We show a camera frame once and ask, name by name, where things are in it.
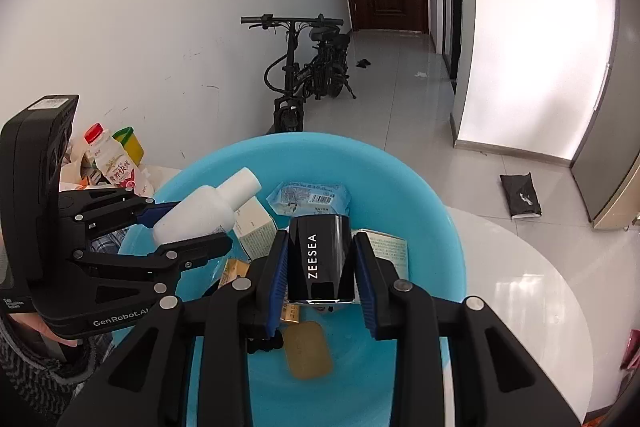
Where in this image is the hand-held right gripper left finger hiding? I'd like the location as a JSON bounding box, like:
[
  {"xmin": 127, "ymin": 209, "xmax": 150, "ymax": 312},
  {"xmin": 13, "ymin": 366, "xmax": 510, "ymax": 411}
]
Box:
[{"xmin": 57, "ymin": 229, "xmax": 291, "ymax": 427}]

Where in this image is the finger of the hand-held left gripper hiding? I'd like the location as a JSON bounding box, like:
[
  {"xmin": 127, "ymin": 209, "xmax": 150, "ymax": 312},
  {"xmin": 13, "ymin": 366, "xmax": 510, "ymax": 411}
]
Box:
[
  {"xmin": 59, "ymin": 187, "xmax": 178, "ymax": 254},
  {"xmin": 70, "ymin": 231, "xmax": 233, "ymax": 308}
]

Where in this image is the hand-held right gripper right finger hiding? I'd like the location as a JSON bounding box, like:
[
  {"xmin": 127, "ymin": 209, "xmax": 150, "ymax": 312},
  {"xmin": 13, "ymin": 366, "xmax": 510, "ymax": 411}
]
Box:
[{"xmin": 352, "ymin": 232, "xmax": 583, "ymax": 427}]

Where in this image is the white plastic bottle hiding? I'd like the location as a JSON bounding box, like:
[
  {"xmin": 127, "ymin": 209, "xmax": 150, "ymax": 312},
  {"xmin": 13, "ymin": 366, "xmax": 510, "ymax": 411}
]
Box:
[{"xmin": 151, "ymin": 167, "xmax": 262, "ymax": 245}]

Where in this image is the yellow orange carton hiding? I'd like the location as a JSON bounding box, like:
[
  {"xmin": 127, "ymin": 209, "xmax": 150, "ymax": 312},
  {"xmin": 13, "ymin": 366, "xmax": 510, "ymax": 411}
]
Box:
[{"xmin": 215, "ymin": 257, "xmax": 253, "ymax": 290}]

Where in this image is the black cosmetic box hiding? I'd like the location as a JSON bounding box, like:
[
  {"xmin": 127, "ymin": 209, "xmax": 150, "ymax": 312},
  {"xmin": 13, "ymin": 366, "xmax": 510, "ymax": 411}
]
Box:
[{"xmin": 287, "ymin": 214, "xmax": 357, "ymax": 305}]

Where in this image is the black hair tie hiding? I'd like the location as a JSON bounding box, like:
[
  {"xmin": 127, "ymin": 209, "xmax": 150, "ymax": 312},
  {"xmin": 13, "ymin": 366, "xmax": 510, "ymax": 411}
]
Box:
[{"xmin": 246, "ymin": 334, "xmax": 286, "ymax": 355}]

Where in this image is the cream small carton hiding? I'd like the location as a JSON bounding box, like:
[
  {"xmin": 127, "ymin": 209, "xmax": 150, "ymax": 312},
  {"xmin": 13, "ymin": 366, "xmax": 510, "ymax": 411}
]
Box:
[{"xmin": 232, "ymin": 197, "xmax": 278, "ymax": 260}]

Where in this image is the orange soap box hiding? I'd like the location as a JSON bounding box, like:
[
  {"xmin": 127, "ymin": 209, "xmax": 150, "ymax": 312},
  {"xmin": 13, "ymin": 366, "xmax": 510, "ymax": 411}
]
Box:
[{"xmin": 283, "ymin": 319, "xmax": 333, "ymax": 380}]

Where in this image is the blue plastic basin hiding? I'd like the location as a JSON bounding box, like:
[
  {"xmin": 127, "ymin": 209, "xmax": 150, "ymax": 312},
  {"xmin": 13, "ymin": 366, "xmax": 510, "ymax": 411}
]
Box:
[{"xmin": 117, "ymin": 132, "xmax": 468, "ymax": 427}]

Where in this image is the clear blue wipe packet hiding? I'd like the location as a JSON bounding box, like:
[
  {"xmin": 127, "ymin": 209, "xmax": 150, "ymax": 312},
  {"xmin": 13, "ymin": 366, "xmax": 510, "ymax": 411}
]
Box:
[{"xmin": 265, "ymin": 179, "xmax": 351, "ymax": 219}]

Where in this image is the person's left hand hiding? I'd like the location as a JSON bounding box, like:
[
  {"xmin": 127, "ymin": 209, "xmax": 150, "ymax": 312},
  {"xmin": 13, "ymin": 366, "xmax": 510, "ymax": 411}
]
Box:
[{"xmin": 2, "ymin": 312, "xmax": 78, "ymax": 349}]

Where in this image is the milk drink bottle red cap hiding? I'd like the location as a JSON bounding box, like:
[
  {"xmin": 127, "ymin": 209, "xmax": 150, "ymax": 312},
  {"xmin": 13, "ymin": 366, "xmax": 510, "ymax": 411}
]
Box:
[{"xmin": 84, "ymin": 123, "xmax": 143, "ymax": 192}]

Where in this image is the white plastic bag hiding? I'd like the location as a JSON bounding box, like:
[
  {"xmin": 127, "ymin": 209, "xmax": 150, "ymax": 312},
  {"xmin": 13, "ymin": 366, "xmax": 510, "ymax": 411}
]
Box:
[{"xmin": 60, "ymin": 147, "xmax": 101, "ymax": 188}]

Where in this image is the green yellow cup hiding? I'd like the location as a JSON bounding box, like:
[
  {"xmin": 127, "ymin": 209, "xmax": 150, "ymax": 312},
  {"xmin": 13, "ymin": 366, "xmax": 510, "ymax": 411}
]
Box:
[{"xmin": 112, "ymin": 126, "xmax": 146, "ymax": 168}]

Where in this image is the black bag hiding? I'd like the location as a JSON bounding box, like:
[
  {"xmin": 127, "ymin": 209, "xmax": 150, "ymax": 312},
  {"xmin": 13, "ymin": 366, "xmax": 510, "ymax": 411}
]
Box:
[{"xmin": 500, "ymin": 173, "xmax": 543, "ymax": 222}]

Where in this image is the black folding electric bike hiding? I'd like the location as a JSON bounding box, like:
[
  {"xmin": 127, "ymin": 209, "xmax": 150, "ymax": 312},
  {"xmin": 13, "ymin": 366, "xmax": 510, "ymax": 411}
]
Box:
[{"xmin": 240, "ymin": 13, "xmax": 358, "ymax": 135}]

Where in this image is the gold grey refrigerator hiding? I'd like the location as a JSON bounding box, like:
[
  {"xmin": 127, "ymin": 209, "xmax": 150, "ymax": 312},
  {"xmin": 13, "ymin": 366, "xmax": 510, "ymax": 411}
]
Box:
[{"xmin": 570, "ymin": 0, "xmax": 640, "ymax": 230}]

